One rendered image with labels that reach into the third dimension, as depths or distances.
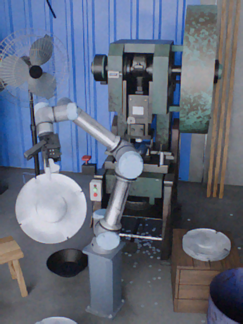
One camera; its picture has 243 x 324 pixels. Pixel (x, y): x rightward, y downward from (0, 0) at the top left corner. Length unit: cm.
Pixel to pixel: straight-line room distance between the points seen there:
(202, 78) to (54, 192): 107
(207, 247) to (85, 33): 238
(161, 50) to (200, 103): 47
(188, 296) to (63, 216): 109
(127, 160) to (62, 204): 39
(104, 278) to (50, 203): 79
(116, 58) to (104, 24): 131
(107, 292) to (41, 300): 49
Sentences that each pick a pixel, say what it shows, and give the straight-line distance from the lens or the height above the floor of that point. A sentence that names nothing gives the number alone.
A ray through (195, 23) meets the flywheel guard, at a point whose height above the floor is 164.
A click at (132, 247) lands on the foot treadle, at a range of 273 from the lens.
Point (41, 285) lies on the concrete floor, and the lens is 272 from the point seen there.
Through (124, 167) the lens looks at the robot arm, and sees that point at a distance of 179.
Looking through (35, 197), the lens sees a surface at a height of 99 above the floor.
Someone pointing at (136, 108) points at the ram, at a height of 108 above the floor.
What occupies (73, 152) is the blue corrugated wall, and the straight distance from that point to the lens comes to 415.
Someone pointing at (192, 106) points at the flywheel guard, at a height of 118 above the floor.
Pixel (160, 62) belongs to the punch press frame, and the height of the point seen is 140.
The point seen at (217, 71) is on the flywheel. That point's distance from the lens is 254.
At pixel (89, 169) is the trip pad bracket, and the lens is 264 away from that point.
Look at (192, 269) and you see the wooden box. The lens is 230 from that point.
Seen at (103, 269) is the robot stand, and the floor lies 36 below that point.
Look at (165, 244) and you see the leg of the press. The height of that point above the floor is 17.
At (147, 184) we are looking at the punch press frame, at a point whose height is 59.
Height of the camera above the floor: 173
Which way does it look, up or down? 22 degrees down
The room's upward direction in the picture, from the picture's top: straight up
